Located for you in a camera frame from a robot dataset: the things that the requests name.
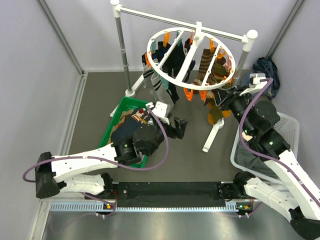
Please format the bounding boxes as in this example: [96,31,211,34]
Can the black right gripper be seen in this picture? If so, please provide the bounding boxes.
[212,84,254,136]

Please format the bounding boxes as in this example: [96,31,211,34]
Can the olive green striped sock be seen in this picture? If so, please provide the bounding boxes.
[209,61,230,85]

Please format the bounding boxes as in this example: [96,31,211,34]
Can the navy santa pattern sock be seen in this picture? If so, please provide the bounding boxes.
[110,108,151,143]

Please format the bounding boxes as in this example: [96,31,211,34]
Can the brown striped sock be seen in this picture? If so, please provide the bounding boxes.
[192,48,214,86]

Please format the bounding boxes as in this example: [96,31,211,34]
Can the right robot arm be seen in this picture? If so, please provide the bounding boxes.
[212,87,320,240]

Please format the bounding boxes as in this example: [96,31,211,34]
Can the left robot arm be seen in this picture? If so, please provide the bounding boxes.
[34,117,188,199]

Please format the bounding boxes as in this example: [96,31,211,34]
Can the white round sock hanger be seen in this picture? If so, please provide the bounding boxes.
[146,21,243,91]

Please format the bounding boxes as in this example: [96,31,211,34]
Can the dark navy hanging socks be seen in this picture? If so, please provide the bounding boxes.
[141,38,196,104]

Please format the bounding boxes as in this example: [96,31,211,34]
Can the green plastic bin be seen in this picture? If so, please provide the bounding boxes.
[98,96,156,169]

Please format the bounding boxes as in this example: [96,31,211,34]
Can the blue clothes pile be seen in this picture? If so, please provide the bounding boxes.
[240,57,281,100]

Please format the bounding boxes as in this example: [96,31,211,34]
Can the grey striped sock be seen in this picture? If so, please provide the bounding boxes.
[142,65,174,114]

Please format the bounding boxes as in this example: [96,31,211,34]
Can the white drying rack stand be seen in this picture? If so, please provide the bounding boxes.
[109,0,259,153]

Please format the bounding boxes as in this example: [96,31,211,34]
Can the white laundry basket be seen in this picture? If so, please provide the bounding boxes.
[229,112,300,186]

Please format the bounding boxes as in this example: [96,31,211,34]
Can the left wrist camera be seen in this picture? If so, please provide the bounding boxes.
[146,101,170,124]

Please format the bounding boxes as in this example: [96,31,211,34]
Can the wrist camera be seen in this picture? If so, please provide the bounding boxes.
[240,72,267,96]
[146,101,170,124]

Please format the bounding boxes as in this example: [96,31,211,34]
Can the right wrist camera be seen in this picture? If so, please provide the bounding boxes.
[240,72,267,96]

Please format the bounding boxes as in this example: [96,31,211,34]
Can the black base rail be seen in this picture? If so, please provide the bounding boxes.
[107,182,235,208]

